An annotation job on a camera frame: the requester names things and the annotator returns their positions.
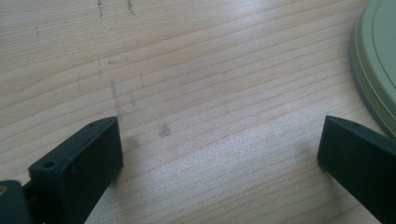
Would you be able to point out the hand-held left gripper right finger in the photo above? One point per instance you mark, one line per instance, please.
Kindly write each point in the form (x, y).
(361, 161)

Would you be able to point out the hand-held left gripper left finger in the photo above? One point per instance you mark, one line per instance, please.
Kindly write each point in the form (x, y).
(77, 168)

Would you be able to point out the green round plate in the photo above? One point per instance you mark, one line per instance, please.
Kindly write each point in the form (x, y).
(379, 62)

